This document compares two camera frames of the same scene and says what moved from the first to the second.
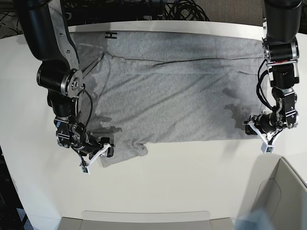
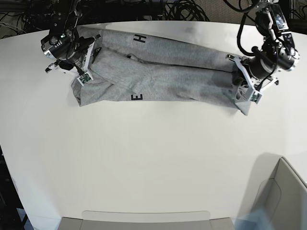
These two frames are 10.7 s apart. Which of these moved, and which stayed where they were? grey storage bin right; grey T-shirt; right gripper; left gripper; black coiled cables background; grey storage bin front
Moved: right gripper; left gripper; grey T-shirt
Stayed: black coiled cables background; grey storage bin front; grey storage bin right
